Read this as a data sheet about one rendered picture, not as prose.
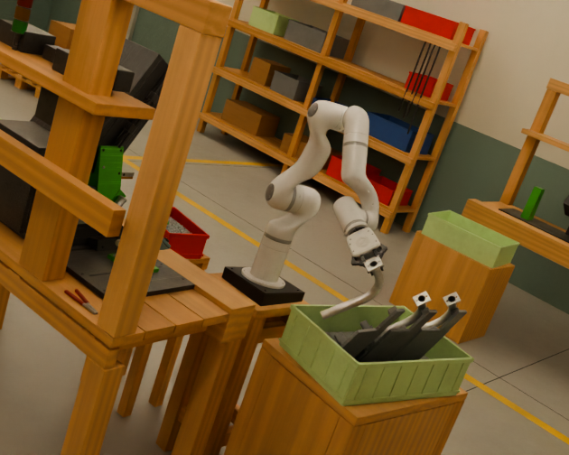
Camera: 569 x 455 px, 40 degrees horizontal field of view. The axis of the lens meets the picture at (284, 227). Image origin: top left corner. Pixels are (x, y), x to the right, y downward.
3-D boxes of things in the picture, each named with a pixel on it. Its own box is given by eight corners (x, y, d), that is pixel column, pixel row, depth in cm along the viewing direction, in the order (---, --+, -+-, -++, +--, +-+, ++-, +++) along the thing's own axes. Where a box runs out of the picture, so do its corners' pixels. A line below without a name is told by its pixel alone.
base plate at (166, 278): (28, 177, 356) (29, 172, 355) (193, 289, 299) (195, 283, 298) (-60, 177, 322) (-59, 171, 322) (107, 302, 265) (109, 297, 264)
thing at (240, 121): (382, 234, 799) (464, 22, 736) (193, 130, 970) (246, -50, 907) (410, 232, 841) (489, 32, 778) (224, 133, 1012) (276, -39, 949)
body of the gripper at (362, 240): (341, 232, 268) (352, 255, 261) (368, 219, 268) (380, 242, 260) (347, 245, 274) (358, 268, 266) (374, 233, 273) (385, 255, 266)
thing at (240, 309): (23, 185, 382) (30, 157, 377) (245, 338, 303) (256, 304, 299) (-2, 186, 370) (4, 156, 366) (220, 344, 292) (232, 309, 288)
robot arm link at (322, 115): (300, 220, 319) (265, 212, 311) (292, 203, 328) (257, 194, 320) (358, 117, 295) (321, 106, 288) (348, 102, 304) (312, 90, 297)
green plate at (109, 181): (106, 197, 312) (110, 144, 309) (120, 200, 307) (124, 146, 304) (82, 197, 303) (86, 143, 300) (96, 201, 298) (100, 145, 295)
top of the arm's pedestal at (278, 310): (258, 277, 350) (261, 269, 349) (307, 312, 331) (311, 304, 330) (204, 282, 327) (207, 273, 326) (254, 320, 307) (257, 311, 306)
